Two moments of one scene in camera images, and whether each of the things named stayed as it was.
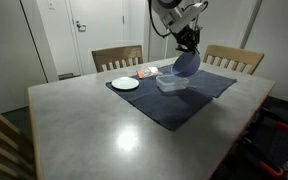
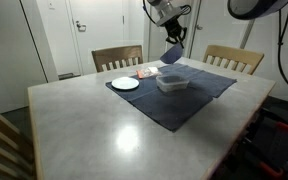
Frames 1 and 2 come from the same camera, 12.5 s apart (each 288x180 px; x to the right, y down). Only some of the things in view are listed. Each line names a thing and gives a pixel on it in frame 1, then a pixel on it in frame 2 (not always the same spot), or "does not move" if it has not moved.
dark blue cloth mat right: [169, 109] does not move
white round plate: [125, 83] does not move
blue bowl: [186, 64] → [172, 54]
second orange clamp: [285, 126] does not move
